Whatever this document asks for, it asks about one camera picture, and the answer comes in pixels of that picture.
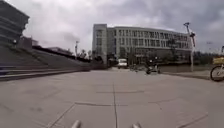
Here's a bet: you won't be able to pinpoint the white vehicle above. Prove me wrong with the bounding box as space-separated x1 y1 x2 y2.
117 58 129 70

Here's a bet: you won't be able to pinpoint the grey paved plaza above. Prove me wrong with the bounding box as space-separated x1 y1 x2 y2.
0 68 224 128

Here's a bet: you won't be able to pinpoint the large grey building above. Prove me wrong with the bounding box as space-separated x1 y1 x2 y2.
91 23 194 66

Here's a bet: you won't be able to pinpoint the dark scooter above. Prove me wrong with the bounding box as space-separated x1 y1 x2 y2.
145 63 162 75

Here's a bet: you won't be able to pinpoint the robot's own part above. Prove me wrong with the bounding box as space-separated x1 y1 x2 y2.
71 119 82 128
131 122 142 128

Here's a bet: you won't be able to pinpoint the lamp pole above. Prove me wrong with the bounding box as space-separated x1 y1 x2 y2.
182 21 197 73

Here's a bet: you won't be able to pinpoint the wide stone steps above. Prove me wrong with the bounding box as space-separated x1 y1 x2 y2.
0 44 109 82

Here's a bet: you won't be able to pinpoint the row of trees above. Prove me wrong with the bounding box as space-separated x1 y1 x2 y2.
193 50 224 66

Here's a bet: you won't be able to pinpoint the yellow bicycle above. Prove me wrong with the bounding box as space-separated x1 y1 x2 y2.
209 46 224 83

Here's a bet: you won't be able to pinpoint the dark terraced building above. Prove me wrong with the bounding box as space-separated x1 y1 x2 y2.
0 0 30 46

